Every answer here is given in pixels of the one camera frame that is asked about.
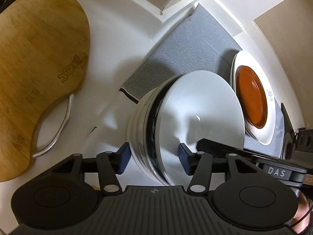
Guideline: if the white bowl blue pattern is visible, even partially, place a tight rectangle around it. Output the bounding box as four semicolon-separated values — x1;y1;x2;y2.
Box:
154;70;245;187

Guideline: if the person's right hand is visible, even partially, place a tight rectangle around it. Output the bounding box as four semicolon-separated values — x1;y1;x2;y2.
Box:
291;192;312;235

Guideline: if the wooden cutting board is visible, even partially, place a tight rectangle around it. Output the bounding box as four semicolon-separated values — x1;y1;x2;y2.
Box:
1;0;90;181

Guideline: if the black gas stove top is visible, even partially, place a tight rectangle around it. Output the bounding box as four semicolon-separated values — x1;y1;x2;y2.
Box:
281;103;296;160

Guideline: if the brown round plate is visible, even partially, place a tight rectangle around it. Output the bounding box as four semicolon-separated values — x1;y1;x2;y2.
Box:
236;65;268;129

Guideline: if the grey table mat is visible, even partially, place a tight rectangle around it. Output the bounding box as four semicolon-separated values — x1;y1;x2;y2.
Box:
121;3;285;158

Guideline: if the cream ribbed bowl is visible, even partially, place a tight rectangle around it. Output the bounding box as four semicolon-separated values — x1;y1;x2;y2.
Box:
127;75;181;186

